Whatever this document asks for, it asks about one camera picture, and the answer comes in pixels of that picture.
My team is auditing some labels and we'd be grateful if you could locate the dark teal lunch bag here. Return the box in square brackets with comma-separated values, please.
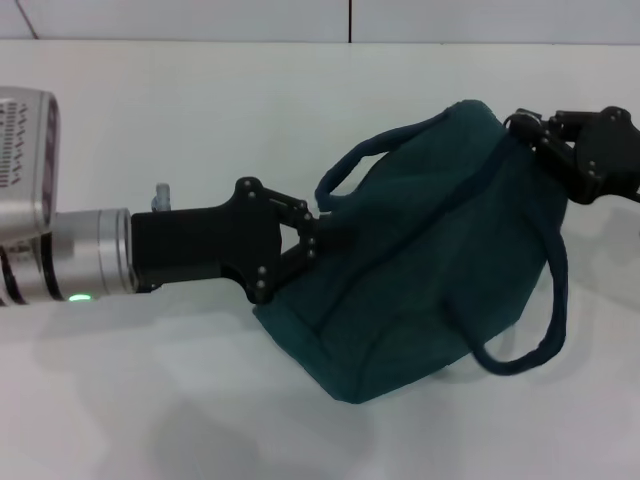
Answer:
[251, 98, 572, 406]

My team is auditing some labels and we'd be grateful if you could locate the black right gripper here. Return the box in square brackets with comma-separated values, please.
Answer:
[503, 105, 640, 207]

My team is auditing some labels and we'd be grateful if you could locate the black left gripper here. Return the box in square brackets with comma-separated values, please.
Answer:
[130, 175, 362, 307]

